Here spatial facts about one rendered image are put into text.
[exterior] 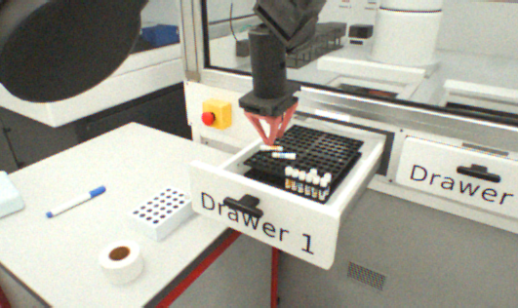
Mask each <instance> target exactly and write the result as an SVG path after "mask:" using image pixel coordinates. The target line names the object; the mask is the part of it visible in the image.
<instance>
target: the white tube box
mask: <svg viewBox="0 0 518 308"><path fill-rule="evenodd" d="M184 193H185V191H180V190H179V189H177V188H175V187H173V186H170V185H168V186H167V187H165V189H163V190H162V191H159V192H157V194H155V195H154V196H152V197H151V198H149V199H147V200H146V201H144V202H143V203H141V205H139V206H136V207H135V208H134V209H133V210H131V211H130V212H128V213H127V218H128V223H129V228H130V229H134V230H136V231H137V232H139V233H141V234H142V235H143V236H145V237H147V238H150V239H152V240H154V241H156V242H159V241H160V240H161V239H164V238H165V237H166V236H167V235H168V234H169V233H170V232H171V231H174V229H175V228H177V227H178V226H179V225H180V224H181V223H183V222H184V221H185V220H186V219H188V218H189V216H190V215H193V214H194V213H195V210H194V209H193V208H192V201H191V194H190V199H185V198H184Z"/></svg>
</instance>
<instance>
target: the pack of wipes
mask: <svg viewBox="0 0 518 308"><path fill-rule="evenodd" d="M24 207H25V203H24V201H23V199H22V196H21V194H20V192H19V190H18V189H17V187H16V186H15V185H14V183H13V181H12V180H11V179H10V178H9V177H8V174H7V173H4V172H0V217H2V216H4V215H9V214H10V213H13V212H16V211H18V210H20V209H23V208H24Z"/></svg>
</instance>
